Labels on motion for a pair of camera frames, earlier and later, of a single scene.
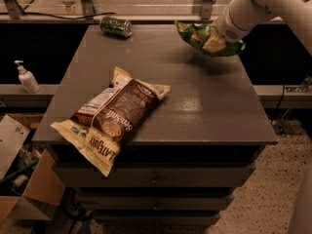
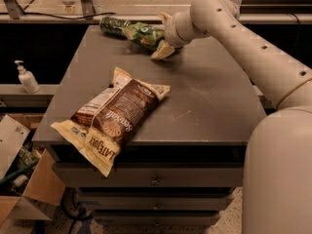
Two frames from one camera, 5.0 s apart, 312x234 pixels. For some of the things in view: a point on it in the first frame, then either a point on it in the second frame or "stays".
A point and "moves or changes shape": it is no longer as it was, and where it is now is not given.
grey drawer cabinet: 183,163 stays
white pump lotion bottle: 27,78 stays
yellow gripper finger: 214,44 to 163,50
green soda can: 116,26 stays
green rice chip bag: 197,35 moves or changes shape
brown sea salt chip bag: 102,120 stays
